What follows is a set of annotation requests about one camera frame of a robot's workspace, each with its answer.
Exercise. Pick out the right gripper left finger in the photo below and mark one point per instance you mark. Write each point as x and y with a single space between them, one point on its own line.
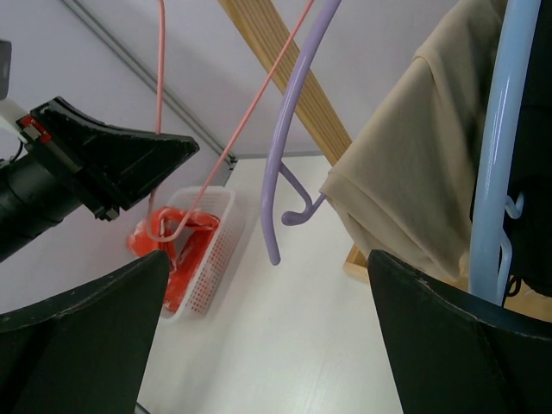
84 350

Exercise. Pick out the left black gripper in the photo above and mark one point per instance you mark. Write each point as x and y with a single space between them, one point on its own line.
103 169

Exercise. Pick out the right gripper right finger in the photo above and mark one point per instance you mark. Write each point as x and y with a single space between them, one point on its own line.
451 352

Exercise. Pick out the red white patterned trousers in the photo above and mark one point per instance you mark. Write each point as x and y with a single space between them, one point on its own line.
185 252

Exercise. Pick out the purple hanger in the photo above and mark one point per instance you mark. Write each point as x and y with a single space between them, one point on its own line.
275 166

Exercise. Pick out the blue hanger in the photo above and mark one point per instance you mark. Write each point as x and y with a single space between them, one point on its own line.
490 247

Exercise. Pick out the beige trousers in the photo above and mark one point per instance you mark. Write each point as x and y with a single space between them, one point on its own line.
405 184

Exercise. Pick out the white plastic basket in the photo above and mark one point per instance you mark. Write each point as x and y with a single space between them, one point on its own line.
214 258

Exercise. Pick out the aluminium corner frame post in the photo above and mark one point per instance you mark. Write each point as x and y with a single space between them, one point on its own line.
129 32

